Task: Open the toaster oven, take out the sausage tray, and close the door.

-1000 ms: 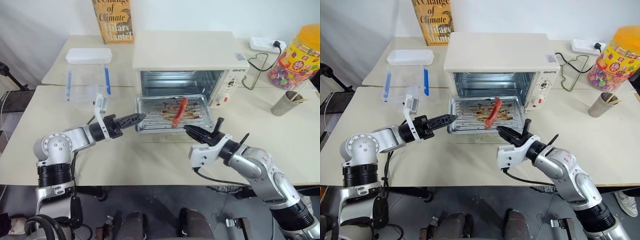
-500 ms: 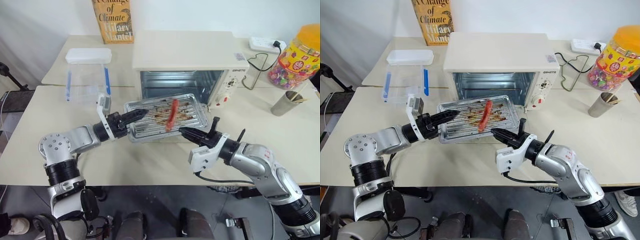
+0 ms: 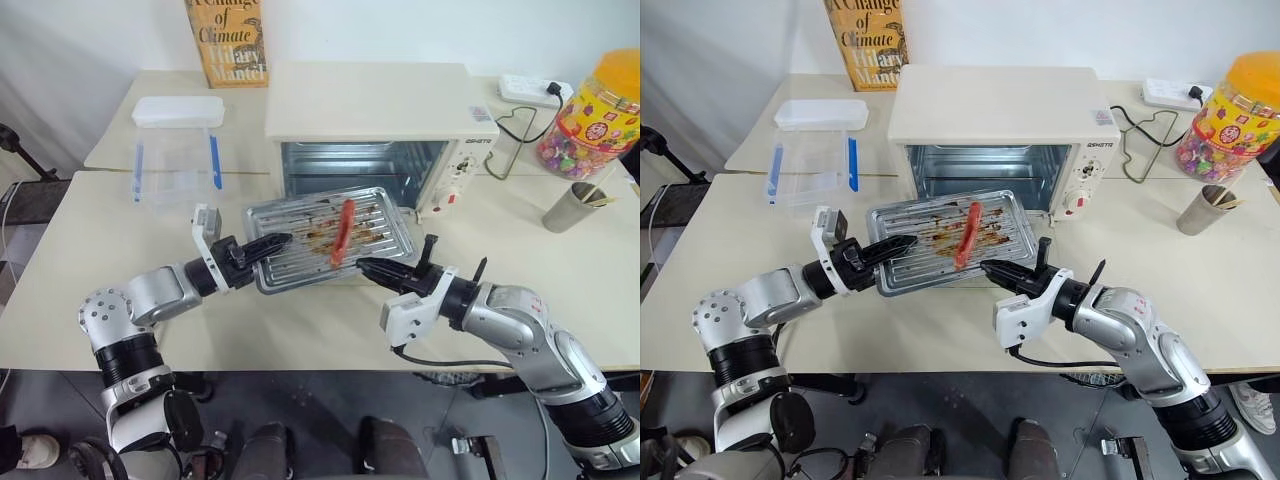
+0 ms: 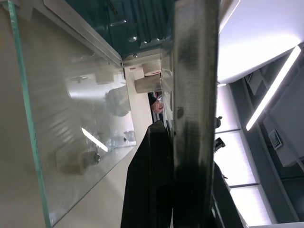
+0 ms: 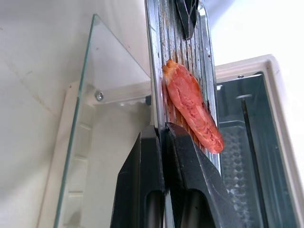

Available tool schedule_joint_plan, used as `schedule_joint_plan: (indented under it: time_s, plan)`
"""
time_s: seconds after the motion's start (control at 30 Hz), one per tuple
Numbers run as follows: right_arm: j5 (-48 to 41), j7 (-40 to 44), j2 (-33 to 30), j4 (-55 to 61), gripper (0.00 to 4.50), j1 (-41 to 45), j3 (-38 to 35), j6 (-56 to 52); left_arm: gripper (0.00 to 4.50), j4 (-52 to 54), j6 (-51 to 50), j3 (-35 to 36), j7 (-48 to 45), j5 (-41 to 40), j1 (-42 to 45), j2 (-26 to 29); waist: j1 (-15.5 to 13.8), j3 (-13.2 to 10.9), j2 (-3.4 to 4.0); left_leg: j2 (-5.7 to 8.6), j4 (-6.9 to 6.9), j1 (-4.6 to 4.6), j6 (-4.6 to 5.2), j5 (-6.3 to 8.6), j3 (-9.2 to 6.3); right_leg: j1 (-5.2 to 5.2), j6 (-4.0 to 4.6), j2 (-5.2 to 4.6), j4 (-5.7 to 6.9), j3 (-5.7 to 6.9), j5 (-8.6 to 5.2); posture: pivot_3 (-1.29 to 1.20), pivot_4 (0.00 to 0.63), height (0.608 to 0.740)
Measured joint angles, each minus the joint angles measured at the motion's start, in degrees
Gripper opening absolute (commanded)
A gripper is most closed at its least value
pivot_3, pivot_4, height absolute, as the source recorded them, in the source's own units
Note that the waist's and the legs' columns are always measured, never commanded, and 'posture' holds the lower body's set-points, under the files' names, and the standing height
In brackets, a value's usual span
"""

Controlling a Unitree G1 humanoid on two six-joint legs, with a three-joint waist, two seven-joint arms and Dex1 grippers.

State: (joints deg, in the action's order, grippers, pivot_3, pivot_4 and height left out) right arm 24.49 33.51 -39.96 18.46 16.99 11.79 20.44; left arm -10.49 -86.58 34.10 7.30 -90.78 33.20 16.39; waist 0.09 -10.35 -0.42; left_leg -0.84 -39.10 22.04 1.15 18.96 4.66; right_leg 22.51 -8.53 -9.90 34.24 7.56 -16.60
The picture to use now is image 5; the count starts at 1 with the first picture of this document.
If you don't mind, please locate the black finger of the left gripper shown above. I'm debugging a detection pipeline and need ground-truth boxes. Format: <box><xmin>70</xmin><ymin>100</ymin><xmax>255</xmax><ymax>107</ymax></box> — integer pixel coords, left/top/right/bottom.
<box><xmin>189</xmin><ymin>0</ymin><xmax>200</xmax><ymax>40</ymax></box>
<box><xmin>176</xmin><ymin>0</ymin><xmax>190</xmax><ymax>40</ymax></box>

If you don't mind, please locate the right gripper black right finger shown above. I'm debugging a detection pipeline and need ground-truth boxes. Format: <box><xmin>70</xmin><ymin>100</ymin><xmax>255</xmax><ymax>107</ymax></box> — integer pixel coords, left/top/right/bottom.
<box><xmin>164</xmin><ymin>122</ymin><xmax>243</xmax><ymax>228</ymax></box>

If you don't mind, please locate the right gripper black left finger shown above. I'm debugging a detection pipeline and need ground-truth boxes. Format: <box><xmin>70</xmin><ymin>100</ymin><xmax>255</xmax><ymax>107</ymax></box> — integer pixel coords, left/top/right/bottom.
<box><xmin>110</xmin><ymin>124</ymin><xmax>165</xmax><ymax>228</ymax></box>

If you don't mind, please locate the ribbed metal baking tray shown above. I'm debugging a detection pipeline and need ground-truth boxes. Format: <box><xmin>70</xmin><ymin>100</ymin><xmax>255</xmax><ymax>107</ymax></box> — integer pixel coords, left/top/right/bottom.
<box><xmin>144</xmin><ymin>0</ymin><xmax>223</xmax><ymax>228</ymax></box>

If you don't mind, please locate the embossed metal oven floor plate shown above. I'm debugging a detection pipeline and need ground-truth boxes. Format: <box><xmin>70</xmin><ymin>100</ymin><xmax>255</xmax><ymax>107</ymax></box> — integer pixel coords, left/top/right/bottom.
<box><xmin>218</xmin><ymin>120</ymin><xmax>254</xmax><ymax>228</ymax></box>

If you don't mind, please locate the dark oven heating rod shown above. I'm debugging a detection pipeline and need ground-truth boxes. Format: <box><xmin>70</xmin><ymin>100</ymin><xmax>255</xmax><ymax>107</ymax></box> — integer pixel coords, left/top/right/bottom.
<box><xmin>240</xmin><ymin>96</ymin><xmax>270</xmax><ymax>228</ymax></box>

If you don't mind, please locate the red grilled sausage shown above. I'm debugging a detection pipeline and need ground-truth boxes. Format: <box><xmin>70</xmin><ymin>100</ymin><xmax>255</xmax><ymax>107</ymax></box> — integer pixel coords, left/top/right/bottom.
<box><xmin>162</xmin><ymin>58</ymin><xmax>225</xmax><ymax>155</ymax></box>

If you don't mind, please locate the glass toaster oven door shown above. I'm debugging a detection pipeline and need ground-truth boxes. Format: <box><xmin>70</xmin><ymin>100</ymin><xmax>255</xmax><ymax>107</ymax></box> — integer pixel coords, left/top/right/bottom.
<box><xmin>53</xmin><ymin>13</ymin><xmax>153</xmax><ymax>228</ymax></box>

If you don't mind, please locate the cream toaster oven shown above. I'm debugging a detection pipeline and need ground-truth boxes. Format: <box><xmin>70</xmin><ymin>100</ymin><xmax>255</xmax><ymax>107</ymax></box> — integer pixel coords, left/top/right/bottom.
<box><xmin>35</xmin><ymin>54</ymin><xmax>304</xmax><ymax>228</ymax></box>

